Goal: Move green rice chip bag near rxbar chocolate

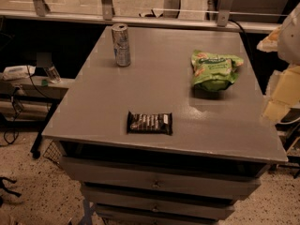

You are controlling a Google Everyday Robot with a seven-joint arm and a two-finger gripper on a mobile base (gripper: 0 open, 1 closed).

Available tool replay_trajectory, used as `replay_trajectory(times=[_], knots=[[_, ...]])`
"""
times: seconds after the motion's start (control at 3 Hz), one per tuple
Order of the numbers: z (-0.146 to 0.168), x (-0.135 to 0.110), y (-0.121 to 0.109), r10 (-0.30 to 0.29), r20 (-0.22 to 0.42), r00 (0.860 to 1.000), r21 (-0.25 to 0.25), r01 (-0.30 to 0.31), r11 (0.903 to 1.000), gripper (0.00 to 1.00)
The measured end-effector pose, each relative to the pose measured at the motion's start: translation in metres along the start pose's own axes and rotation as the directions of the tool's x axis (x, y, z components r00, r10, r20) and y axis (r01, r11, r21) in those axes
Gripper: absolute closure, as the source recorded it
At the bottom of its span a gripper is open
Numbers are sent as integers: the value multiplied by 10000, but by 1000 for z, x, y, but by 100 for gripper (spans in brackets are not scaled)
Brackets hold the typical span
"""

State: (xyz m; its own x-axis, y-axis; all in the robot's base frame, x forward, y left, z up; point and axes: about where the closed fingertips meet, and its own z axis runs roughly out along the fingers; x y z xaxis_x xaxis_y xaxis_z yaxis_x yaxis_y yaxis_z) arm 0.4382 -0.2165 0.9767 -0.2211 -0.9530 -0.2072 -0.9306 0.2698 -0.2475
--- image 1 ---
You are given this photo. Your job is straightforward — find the black cable on floor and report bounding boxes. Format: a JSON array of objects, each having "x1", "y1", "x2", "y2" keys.
[{"x1": 2, "y1": 86, "x2": 24, "y2": 146}]

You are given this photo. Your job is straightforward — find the green rice chip bag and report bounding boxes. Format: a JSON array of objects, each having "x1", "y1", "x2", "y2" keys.
[{"x1": 191, "y1": 50, "x2": 244, "y2": 92}]

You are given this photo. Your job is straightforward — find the silver energy drink can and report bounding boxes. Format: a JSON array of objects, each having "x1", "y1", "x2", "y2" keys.
[{"x1": 112, "y1": 23, "x2": 131, "y2": 67}]

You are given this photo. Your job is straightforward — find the grey drawer cabinet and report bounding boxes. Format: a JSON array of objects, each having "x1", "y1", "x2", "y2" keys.
[{"x1": 43, "y1": 28, "x2": 287, "y2": 225}]

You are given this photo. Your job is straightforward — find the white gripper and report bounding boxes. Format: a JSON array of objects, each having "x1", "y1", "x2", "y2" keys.
[{"x1": 257, "y1": 3, "x2": 300, "y2": 123}]

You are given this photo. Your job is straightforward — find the clear plastic bottle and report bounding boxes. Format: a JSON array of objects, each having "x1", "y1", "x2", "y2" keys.
[{"x1": 44, "y1": 66, "x2": 61, "y2": 83}]

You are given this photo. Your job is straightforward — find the white tissue pack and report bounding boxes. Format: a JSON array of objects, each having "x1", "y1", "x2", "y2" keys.
[{"x1": 3, "y1": 65, "x2": 36, "y2": 81}]

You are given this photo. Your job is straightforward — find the dark chocolate rxbar wrapper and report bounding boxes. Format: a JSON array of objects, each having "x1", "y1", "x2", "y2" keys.
[{"x1": 127, "y1": 112, "x2": 173, "y2": 135}]

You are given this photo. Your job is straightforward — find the black cable behind cabinet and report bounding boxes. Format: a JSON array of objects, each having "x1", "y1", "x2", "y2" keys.
[{"x1": 228, "y1": 19, "x2": 255, "y2": 64}]

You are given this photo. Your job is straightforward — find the grey side shelf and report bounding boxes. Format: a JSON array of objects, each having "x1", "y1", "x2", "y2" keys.
[{"x1": 0, "y1": 76, "x2": 74, "y2": 159}]

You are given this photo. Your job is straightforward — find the metal window railing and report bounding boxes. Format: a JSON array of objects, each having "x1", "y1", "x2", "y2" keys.
[{"x1": 0, "y1": 0, "x2": 300, "y2": 35}]

